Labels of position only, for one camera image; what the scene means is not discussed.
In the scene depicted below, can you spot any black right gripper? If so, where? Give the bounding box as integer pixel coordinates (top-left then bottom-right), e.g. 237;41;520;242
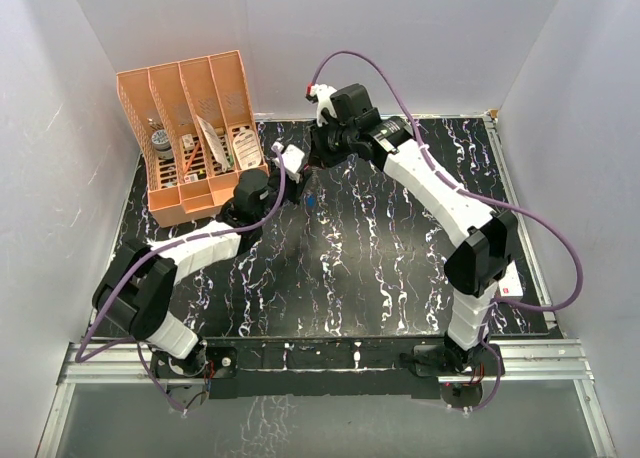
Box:
309;114;358;171

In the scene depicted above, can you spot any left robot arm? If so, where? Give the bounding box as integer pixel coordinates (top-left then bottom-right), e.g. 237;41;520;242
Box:
90;165;310;377

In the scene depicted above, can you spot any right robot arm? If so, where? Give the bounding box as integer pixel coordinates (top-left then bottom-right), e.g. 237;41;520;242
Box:
306;84;518;375

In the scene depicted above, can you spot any white packaged card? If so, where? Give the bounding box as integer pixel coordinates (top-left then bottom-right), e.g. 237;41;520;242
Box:
196;115;232;172

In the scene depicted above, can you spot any peach plastic desk organizer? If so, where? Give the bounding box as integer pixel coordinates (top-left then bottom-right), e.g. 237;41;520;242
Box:
117;50;259;228

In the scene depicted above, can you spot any round metal tin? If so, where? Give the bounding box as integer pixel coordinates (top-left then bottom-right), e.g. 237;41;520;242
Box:
151;129;174;160

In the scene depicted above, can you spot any small white box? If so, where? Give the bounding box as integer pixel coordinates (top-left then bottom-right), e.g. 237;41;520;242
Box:
498;262;524;300

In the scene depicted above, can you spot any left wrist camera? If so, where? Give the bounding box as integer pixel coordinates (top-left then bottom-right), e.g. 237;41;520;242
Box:
271;141;306;183

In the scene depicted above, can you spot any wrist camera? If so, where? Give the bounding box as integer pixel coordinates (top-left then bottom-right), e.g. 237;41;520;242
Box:
306;83;337;127
271;141;306;183

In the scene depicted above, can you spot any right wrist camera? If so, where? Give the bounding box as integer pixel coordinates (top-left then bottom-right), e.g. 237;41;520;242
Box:
306;83;337;127

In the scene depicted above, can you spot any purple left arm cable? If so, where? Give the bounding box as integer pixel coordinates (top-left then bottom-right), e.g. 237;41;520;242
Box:
74;150;289;417

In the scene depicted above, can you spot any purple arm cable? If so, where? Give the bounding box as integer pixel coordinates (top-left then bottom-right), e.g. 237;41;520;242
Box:
312;50;585;412
74;150;289;417

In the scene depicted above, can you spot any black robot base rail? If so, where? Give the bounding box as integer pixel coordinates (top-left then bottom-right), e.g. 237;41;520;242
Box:
149;335;506;404

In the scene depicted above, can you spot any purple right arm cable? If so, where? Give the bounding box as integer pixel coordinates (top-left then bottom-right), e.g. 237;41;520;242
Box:
312;50;585;412

